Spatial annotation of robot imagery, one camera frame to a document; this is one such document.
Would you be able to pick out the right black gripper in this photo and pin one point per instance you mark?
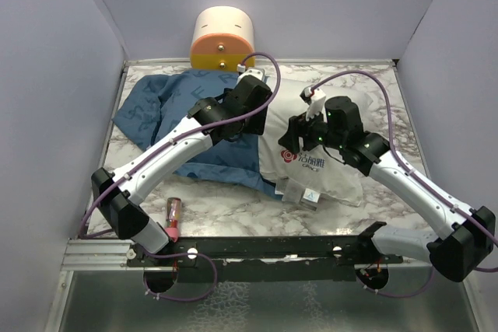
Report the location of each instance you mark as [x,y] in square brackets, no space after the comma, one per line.
[299,127]

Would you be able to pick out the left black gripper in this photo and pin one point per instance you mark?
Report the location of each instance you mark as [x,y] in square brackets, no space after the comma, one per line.
[256,126]

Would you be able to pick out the white pillow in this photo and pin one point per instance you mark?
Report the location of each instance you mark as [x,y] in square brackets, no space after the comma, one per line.
[317,170]

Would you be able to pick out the blue patterned pillowcase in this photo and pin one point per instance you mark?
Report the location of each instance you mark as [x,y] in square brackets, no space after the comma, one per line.
[157,103]

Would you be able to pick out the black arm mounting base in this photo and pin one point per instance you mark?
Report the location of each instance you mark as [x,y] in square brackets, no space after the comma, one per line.
[263,258]

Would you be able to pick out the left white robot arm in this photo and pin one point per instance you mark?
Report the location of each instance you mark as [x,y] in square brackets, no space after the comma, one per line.
[118,195]

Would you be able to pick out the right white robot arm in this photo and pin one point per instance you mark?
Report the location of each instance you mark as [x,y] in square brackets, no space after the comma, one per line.
[460,237]

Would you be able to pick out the round pastel drawer cabinet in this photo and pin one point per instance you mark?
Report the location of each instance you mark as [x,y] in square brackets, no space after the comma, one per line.
[223,36]

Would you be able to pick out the pink capped small bottle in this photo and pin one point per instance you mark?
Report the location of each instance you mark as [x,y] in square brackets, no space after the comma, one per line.
[174,206]

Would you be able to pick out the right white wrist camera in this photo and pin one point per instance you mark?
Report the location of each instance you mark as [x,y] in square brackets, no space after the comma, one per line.
[315,99]

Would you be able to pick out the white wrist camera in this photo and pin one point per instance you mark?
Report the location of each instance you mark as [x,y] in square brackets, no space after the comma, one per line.
[244,71]
[315,99]

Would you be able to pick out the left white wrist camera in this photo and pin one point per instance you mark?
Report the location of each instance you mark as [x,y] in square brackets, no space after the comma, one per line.
[244,71]

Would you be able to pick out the aluminium frame rail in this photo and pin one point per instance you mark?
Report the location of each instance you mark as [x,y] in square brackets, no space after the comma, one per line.
[96,255]

